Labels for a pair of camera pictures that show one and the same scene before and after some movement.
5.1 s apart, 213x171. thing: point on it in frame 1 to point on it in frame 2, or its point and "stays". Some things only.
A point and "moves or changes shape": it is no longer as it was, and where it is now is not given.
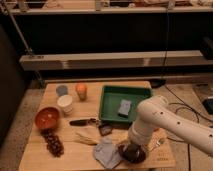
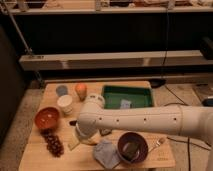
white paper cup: [65, 102] stays
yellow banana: [79, 137] moves or changes shape
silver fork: [158, 144] stays
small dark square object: [105, 129] stays
